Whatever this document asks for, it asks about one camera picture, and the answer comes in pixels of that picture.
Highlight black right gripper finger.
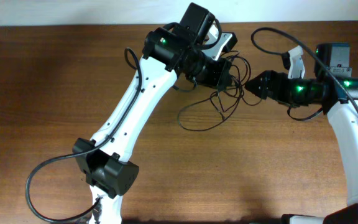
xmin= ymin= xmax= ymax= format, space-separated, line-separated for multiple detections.
xmin=246 ymin=85 xmax=272 ymax=100
xmin=245 ymin=70 xmax=272 ymax=88

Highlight black usb cables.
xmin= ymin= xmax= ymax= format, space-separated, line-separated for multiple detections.
xmin=177 ymin=50 xmax=264 ymax=132

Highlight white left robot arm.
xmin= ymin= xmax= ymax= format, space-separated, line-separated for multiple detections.
xmin=73 ymin=4 xmax=237 ymax=223

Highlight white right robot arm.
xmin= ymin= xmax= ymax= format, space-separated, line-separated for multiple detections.
xmin=246 ymin=43 xmax=358 ymax=223

